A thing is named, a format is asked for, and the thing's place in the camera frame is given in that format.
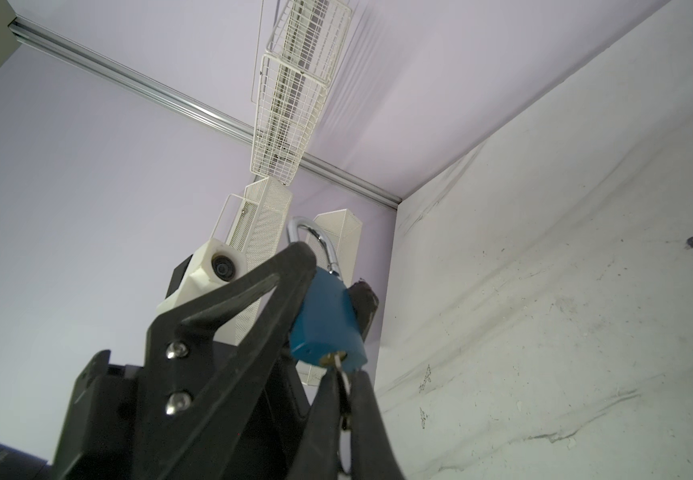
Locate aluminium frame profiles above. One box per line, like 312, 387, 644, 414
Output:
8, 17, 403, 210

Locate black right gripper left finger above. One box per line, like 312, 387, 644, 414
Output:
288, 370, 342, 479

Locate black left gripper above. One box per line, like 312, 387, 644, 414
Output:
50, 242, 316, 479

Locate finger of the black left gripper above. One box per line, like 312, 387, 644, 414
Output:
348, 279, 380, 341

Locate white wire wall basket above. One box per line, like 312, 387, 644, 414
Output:
250, 1, 353, 185

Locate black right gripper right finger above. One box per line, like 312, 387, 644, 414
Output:
349, 370, 405, 480

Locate upper white mesh shelf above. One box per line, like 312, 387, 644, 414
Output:
210, 177, 292, 345

